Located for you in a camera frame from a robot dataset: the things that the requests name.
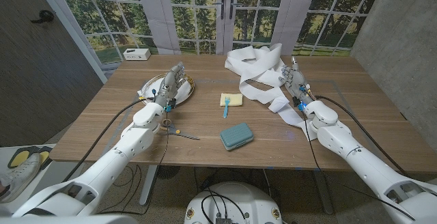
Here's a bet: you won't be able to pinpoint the white sneaker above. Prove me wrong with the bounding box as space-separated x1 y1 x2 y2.
0 152 42 204

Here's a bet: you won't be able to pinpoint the dark round floor fan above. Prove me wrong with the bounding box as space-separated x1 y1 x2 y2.
156 165 181 180

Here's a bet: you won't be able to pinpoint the grey table leg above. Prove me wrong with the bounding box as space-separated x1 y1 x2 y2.
312 170 335 215

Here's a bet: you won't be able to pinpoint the printed window backdrop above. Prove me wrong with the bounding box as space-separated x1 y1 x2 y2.
32 0 386 81

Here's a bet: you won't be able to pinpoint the teal soapbox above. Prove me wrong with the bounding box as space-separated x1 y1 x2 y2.
219 122 255 152

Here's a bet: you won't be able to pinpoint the white power box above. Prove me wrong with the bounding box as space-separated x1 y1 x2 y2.
122 48 152 61

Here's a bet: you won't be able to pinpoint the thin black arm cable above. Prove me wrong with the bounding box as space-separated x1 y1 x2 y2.
98 109 171 216
302 109 416 221

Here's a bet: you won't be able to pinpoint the yellow sponge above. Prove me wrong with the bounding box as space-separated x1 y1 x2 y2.
220 92 244 107

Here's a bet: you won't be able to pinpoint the white receipt paper strip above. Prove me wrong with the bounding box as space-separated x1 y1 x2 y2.
224 42 318 141

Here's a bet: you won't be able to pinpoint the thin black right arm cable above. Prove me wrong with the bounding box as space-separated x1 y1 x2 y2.
302 109 416 221

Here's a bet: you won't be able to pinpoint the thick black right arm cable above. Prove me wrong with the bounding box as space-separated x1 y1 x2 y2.
313 95 409 177

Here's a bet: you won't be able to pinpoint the white robot torso base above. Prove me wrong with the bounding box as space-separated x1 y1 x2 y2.
184 182 283 224

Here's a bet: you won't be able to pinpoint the black door handle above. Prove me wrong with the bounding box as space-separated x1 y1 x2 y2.
30 10 55 25

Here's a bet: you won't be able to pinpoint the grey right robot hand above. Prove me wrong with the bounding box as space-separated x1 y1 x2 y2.
279 56 315 108

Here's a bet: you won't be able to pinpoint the grey orange scissors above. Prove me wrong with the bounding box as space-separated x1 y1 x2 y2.
160 117 201 141

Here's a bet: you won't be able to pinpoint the gold rimmed paper plate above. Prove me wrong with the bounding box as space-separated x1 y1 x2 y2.
139 73 196 107

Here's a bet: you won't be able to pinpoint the white table leg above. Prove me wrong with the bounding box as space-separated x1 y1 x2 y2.
139 165 160 206

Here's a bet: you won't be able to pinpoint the yellow black foot pad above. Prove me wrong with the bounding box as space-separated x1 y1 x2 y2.
7 147 40 169
37 145 54 170

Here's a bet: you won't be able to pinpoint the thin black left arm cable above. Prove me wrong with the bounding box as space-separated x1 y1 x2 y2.
98 109 171 216

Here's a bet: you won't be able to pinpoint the black torso cable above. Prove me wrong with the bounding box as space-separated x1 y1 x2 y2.
201 188 249 224

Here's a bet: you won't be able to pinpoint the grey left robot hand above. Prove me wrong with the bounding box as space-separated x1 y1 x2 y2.
154 61 188 111

